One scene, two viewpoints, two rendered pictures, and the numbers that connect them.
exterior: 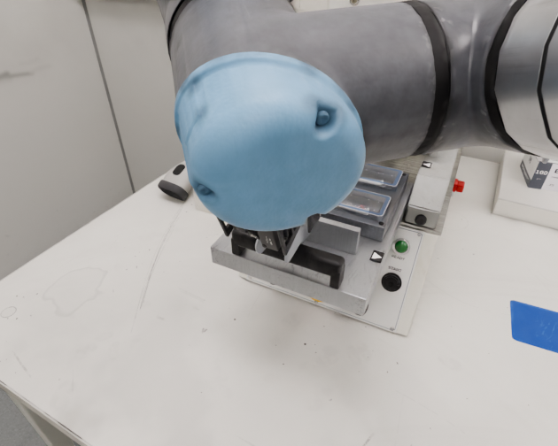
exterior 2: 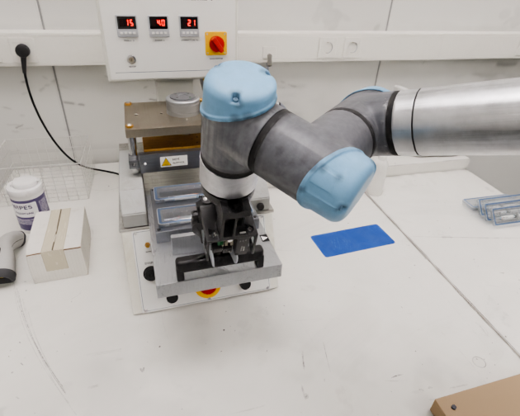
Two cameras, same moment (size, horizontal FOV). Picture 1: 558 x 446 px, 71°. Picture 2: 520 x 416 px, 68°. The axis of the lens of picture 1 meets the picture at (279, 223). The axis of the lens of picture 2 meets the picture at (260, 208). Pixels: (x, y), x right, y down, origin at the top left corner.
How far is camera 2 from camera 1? 32 cm
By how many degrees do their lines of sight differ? 36
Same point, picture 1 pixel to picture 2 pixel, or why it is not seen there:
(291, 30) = (335, 134)
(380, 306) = not seen: hidden behind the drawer
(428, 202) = (260, 193)
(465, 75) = (376, 134)
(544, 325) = (333, 242)
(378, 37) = (356, 129)
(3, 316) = not seen: outside the picture
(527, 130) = (405, 149)
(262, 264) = (205, 276)
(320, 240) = not seen: hidden behind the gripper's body
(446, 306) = (283, 257)
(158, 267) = (46, 351)
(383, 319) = (260, 283)
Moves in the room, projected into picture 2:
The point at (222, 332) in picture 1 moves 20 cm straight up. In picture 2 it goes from (158, 361) to (147, 287)
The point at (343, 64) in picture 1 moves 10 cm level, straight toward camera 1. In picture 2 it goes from (354, 143) to (441, 185)
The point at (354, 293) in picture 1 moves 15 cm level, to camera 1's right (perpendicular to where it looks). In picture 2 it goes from (273, 263) to (326, 232)
